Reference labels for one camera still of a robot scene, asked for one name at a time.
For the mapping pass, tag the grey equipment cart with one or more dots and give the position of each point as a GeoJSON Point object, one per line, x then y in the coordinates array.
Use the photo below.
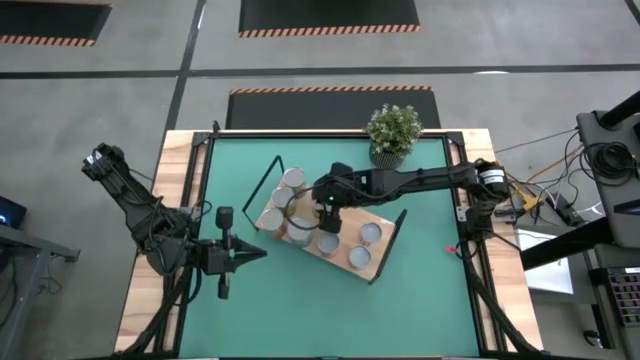
{"type": "Point", "coordinates": [590, 132]}

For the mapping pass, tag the Oranges can white label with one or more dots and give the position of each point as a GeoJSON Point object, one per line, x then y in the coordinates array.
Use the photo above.
{"type": "Point", "coordinates": [359, 257]}

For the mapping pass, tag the small red tag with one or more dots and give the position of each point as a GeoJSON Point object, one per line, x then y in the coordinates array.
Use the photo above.
{"type": "Point", "coordinates": [451, 249]}

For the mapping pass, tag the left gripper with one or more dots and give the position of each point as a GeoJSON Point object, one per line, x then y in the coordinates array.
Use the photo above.
{"type": "Point", "coordinates": [222, 255]}

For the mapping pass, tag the Cherries can blue label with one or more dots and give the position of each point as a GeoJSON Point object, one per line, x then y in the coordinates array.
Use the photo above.
{"type": "Point", "coordinates": [299, 234]}

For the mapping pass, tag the green table mat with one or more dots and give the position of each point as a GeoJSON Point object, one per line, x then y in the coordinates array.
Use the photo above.
{"type": "Point", "coordinates": [300, 325]}

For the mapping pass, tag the white sheet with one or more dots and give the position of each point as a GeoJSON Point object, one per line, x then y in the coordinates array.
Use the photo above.
{"type": "Point", "coordinates": [550, 277]}

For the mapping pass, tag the artificial plant in ribbed pot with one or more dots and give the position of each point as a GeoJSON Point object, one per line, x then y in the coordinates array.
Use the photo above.
{"type": "Point", "coordinates": [392, 130]}

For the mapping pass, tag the dark device with blue light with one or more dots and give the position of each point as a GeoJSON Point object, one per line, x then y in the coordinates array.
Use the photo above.
{"type": "Point", "coordinates": [12, 215]}

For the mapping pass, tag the black metal table frame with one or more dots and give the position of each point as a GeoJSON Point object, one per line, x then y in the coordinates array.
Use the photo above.
{"type": "Point", "coordinates": [200, 138]}

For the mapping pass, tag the purple label can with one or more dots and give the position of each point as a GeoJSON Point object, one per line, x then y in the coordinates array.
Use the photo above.
{"type": "Point", "coordinates": [293, 177]}

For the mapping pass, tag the grey metal desk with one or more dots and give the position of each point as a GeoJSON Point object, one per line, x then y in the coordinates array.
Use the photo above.
{"type": "Point", "coordinates": [35, 242]}

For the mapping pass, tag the black metal beam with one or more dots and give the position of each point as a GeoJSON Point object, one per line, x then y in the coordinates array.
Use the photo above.
{"type": "Point", "coordinates": [565, 243]}

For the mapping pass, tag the olive label can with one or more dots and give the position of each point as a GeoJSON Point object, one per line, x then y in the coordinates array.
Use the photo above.
{"type": "Point", "coordinates": [282, 196]}

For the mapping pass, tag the Mixed Fruit can red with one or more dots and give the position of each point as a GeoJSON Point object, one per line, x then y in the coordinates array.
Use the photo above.
{"type": "Point", "coordinates": [328, 244]}

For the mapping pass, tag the keyboard with coloured keys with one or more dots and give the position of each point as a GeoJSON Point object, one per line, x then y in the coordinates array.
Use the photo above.
{"type": "Point", "coordinates": [625, 297]}

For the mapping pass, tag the black floor mat striped edge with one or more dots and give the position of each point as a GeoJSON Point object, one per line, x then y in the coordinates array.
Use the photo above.
{"type": "Point", "coordinates": [50, 20]}
{"type": "Point", "coordinates": [325, 15]}
{"type": "Point", "coordinates": [300, 110]}

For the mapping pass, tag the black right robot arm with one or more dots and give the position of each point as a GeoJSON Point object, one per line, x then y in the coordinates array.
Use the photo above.
{"type": "Point", "coordinates": [425, 180]}

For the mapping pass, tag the orange label can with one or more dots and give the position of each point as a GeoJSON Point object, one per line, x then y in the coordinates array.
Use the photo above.
{"type": "Point", "coordinates": [271, 219]}

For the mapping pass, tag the black post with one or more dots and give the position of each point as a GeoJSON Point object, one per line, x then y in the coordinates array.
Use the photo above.
{"type": "Point", "coordinates": [622, 110]}

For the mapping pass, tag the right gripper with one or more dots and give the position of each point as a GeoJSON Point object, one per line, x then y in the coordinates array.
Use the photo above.
{"type": "Point", "coordinates": [331, 222]}

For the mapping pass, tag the green label can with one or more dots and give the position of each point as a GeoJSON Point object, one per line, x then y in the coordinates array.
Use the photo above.
{"type": "Point", "coordinates": [370, 233]}

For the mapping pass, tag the black computer mouse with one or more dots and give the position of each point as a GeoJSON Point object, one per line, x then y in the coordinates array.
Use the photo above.
{"type": "Point", "coordinates": [592, 339]}

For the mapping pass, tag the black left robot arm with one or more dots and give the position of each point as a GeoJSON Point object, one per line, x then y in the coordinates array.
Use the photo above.
{"type": "Point", "coordinates": [140, 215]}

